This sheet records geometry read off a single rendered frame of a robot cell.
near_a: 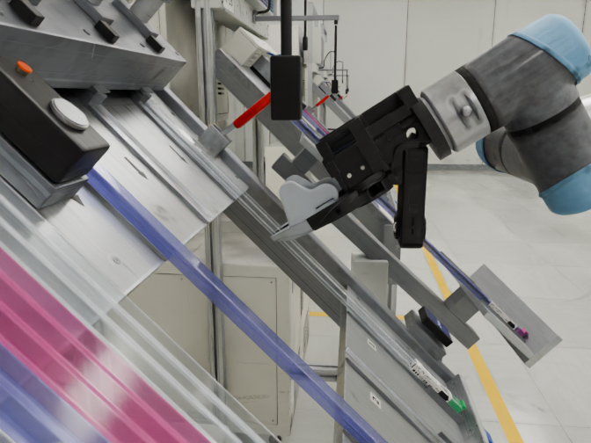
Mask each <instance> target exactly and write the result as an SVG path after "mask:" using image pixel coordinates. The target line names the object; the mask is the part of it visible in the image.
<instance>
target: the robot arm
mask: <svg viewBox="0 0 591 443"><path fill-rule="evenodd" d="M590 72H591V55H590V47H589V45H588V43H587V40H586V38H585V37H584V35H583V34H582V32H581V31H580V29H579V28H578V27H577V26H576V25H575V24H574V23H573V22H572V21H571V20H570V19H568V18H566V17H564V16H562V15H558V14H547V15H544V16H543V17H541V18H539V19H538V20H536V21H534V22H532V23H530V24H529V25H526V26H524V27H523V28H522V29H520V30H518V31H517V32H512V33H510V34H509V35H508V36H507V37H506V38H505V39H504V40H502V41H501V42H499V43H497V44H496V45H494V46H493V47H491V48H489V49H487V50H486V51H485V52H484V53H482V54H480V55H478V56H477V57H475V58H474V59H472V60H470V61H469V62H467V63H465V64H464V65H463V66H461V67H460V68H458V69H456V70H454V71H452V72H451V73H449V74H447V75H446V76H445V77H443V78H441V79H440V80H438V81H437V82H435V83H433V84H431V85H430V86H428V87H426V89H424V90H423V91H421V93H420V98H416V96H415V95H414V93H413V91H412V89H411V87H410V85H406V86H404V87H402V88H401V89H399V90H398V91H396V92H394V93H392V94H391V95H389V96H388V97H387V98H385V99H383V100H382V101H380V102H379V103H377V104H375V105H373V106H372V107H370V108H369V109H368V110H366V111H365V112H363V113H361V114H360V115H357V116H355V117H354V118H352V119H351V120H349V121H348V122H346V123H345V124H343V125H342V126H340V127H338V128H336V129H335V130H333V131H331V132H330V133H329V134H327V135H326V136H324V137H322V138H321V139H319V140H320V142H319V143H317V144H316V145H315V146H316V148H317V151H318V152H319V154H320V155H321V157H322V158H323V161H322V164H323V165H324V167H325V168H326V170H327V171H328V173H329V174H330V176H331V177H330V178H323V179H321V180H320V181H318V182H317V183H311V182H309V181H307V180H306V179H304V178H302V177H300V176H298V175H292V176H290V177H288V178H287V179H286V181H285V183H284V184H283V185H282V186H281V188H280V190H279V194H280V197H281V202H282V205H283V207H284V210H285V214H286V216H287V219H288V222H286V223H285V224H283V225H282V227H283V229H282V230H280V231H279V232H277V233H275V234H274V235H272V236H271V238H272V240H273V241H274V242H278V241H292V240H294V239H297V238H298V237H301V236H305V235H307V234H309V233H310V232H312V231H314V230H317V229H320V228H322V227H323V226H325V225H327V224H329V223H331V222H334V221H336V220H338V219H339V218H341V217H343V216H345V215H346V214H349V213H350V212H352V211H354V210H355V209H356V208H357V207H363V206H365V205H367V204H368V203H370V202H372V201H374V200H376V199H378V198H379V197H381V196H382V195H384V194H385V193H387V192H388V191H389V190H390V189H391V188H393V186H394V185H397V186H398V204H397V215H394V223H393V233H394V238H395V239H397V240H398V243H399V246H400V248H402V249H420V248H422V247H423V239H425V238H426V230H427V221H426V217H425V204H426V189H427V159H428V147H427V145H429V146H430V148H431V149H432V151H433V152H434V153H435V154H436V156H437V157H438V158H439V159H440V160H442V159H444V158H445V157H447V156H449V155H451V154H452V152H451V150H453V151H455V152H459V151H461V150H463V149H465V148H467V147H469V146H470V145H471V144H473V143H474V142H475V143H476V151H477V153H478V156H479V158H480V159H481V160H482V161H483V162H484V163H485V164H486V165H487V166H489V167H490V168H492V169H493V170H495V171H497V172H500V173H506V174H509V175H512V176H514V177H516V178H519V179H521V180H524V181H527V182H529V183H531V184H534V186H535V187H536V189H537V190H538V192H539V194H538V196H539V198H542V199H543V201H544V203H545V205H546V206H547V207H548V208H549V210H550V211H552V212H553V213H554V214H559V215H571V214H579V213H583V212H586V211H588V210H590V209H591V94H588V95H586V96H582V97H580V96H579V95H580V94H579V92H578V90H577V88H576V86H575V85H577V84H580V82H581V80H582V79H584V78H585V77H587V76H588V75H589V74H590ZM410 128H415V130H416V134H415V133H413V132H411V133H410V134H409V136H408V137H407V136H406V133H407V131H408V129H410ZM334 178H336V179H334ZM339 186H340V187H341V188H339Z"/></svg>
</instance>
